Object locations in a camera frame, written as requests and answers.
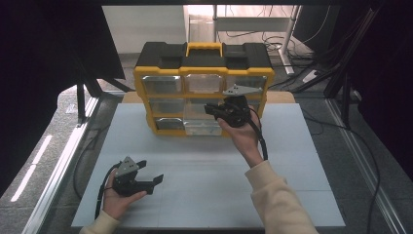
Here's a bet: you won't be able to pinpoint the pulled-out clear organizer drawer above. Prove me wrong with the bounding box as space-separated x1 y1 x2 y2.
182 98 228 137

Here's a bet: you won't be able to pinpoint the white power strip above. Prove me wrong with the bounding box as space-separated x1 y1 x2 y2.
301 69 319 84

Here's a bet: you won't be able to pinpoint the yellow black organizer box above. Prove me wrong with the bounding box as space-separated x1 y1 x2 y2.
133 41 276 138

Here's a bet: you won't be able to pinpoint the black metal stand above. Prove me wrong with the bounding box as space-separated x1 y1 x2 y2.
76 82 88 127

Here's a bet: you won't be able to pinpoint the black curtain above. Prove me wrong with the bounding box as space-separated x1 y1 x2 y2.
330 3 413 183
0 3 126 198

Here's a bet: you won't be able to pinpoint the white desk frame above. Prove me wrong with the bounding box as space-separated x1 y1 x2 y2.
212 4 303 76

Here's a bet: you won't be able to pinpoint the aluminium floor rail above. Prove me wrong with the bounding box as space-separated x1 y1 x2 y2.
325 97 408 234
20 96 100 234

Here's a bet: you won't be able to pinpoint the white panel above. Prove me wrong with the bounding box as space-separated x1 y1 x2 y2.
101 5 189 56

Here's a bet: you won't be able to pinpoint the person's left hand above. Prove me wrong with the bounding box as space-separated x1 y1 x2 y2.
101 169 148 221

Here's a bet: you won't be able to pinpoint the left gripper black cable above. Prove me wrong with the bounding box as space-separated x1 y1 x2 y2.
94 163 122 221

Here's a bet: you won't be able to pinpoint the person's right hand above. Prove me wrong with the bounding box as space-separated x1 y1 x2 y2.
216 108 265 169

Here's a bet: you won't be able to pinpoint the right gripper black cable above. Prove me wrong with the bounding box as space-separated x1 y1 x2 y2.
247 106 270 162

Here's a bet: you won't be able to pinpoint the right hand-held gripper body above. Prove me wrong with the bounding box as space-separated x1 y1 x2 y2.
215 84 263 129

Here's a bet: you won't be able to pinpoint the black floor cable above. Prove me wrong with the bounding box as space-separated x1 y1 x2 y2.
72 125 110 200
300 108 382 234

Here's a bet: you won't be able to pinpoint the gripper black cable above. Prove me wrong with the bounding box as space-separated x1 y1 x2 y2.
94 163 122 221
247 106 270 162

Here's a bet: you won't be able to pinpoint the set of closed clear drawers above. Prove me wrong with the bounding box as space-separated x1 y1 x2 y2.
141 73 269 132

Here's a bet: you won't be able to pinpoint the black slanted stand bars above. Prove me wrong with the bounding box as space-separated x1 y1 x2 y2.
291 6 383 130

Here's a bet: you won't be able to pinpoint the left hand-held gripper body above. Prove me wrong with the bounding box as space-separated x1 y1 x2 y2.
111 156 155 197

